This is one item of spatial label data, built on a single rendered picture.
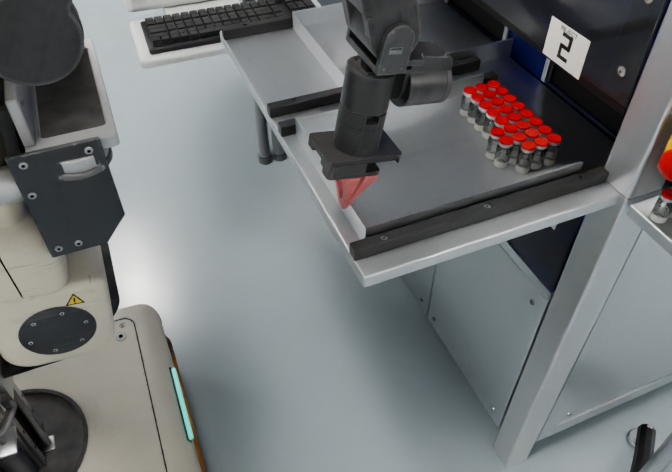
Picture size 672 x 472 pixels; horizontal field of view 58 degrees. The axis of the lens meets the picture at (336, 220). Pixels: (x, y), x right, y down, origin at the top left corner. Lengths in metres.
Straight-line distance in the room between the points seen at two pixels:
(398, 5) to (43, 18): 0.32
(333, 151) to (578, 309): 0.57
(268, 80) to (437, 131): 0.32
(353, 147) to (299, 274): 1.23
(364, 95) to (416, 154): 0.27
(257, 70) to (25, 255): 0.52
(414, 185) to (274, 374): 0.95
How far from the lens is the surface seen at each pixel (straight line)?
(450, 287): 1.52
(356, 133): 0.71
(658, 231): 0.93
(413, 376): 1.72
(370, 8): 0.63
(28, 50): 0.54
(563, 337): 1.19
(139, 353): 1.48
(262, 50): 1.21
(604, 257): 1.03
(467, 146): 0.97
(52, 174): 0.77
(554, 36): 0.99
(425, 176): 0.90
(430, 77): 0.73
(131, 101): 2.79
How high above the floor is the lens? 1.46
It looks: 44 degrees down
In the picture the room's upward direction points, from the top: straight up
